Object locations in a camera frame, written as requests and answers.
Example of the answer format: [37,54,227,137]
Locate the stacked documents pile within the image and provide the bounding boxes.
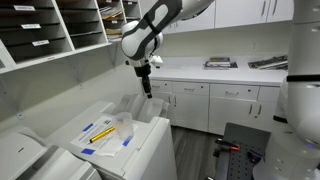
[104,27,123,43]
[99,4,125,21]

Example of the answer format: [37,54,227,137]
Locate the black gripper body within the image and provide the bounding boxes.
[134,63,153,88]

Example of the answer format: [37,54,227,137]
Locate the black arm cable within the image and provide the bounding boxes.
[142,12,162,38]

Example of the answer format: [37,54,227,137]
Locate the white printer finisher unit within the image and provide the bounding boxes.
[45,93,178,180]

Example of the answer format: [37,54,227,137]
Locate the white lower drawer cabinets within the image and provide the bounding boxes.
[148,79,290,136]

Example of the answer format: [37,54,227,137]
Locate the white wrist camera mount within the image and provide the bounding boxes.
[149,54,165,70]

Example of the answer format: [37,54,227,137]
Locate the office multifunction copier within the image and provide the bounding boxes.
[0,127,103,180]

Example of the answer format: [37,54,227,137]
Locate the white mail sorter shelf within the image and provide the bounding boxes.
[0,0,144,90]

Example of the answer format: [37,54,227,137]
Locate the white upper wall cabinets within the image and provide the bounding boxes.
[162,0,295,35]

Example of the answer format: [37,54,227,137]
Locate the clear plastic cup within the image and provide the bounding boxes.
[112,111,135,142]

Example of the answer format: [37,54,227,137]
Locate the yellow marker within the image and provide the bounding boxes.
[89,125,116,144]

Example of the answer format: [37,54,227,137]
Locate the blue tape piece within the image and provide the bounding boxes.
[82,122,95,133]
[80,147,96,156]

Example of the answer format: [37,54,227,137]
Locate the stack of books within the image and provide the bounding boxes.
[202,56,239,71]

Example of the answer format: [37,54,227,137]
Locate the white countertop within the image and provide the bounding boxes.
[149,55,290,87]

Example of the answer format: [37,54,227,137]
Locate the white printed paper sheet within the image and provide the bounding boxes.
[70,114,138,158]

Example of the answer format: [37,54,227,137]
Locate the white shelf label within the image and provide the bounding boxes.
[31,39,50,47]
[13,4,36,12]
[20,23,42,30]

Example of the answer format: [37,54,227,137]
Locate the black perforated mounting board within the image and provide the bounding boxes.
[212,122,272,180]

